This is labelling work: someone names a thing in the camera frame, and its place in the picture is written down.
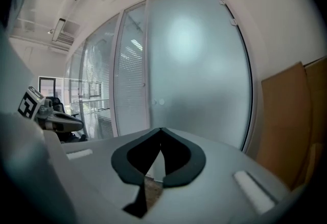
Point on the large brown cardboard sheet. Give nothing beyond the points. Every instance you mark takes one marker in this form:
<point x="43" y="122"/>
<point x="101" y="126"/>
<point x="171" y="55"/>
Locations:
<point x="283" y="120"/>

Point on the long dark ceiling lamp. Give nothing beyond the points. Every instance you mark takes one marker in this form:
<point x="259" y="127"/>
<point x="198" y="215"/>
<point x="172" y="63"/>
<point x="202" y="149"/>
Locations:
<point x="58" y="30"/>

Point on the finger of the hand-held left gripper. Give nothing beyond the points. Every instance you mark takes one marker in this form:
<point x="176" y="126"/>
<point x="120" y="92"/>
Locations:
<point x="67" y="122"/>

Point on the frosted glass door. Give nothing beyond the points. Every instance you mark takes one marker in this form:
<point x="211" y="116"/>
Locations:
<point x="199" y="77"/>

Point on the grey metal hinge bracket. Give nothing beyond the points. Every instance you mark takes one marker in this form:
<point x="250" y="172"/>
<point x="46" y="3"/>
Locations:
<point x="233" y="22"/>
<point x="222" y="2"/>

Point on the dark-framed window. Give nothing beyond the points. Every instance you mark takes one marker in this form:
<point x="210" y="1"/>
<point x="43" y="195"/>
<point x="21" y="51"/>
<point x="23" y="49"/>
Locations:
<point x="49" y="90"/>

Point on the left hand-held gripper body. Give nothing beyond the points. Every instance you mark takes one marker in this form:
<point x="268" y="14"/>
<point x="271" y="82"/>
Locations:
<point x="29" y="104"/>

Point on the wide blinds glass partition panel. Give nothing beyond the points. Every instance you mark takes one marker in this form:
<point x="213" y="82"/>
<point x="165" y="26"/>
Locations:
<point x="98" y="77"/>
<point x="75" y="74"/>

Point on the white printed T-shirt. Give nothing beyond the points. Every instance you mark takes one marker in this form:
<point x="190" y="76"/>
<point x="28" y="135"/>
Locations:
<point x="15" y="72"/>

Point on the ceiling air vent grille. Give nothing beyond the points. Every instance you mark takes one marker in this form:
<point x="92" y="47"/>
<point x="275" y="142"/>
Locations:
<point x="71" y="32"/>

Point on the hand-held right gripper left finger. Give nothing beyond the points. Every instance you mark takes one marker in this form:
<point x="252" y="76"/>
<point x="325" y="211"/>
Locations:
<point x="102" y="166"/>

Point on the narrow blinds glass partition panel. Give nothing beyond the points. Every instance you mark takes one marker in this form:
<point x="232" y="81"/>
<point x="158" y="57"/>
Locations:
<point x="131" y="77"/>

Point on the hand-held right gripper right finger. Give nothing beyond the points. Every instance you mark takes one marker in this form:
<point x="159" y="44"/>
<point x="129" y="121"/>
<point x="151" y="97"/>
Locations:
<point x="217" y="174"/>

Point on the black office chair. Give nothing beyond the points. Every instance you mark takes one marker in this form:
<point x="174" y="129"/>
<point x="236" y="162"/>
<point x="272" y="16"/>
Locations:
<point x="58" y="105"/>

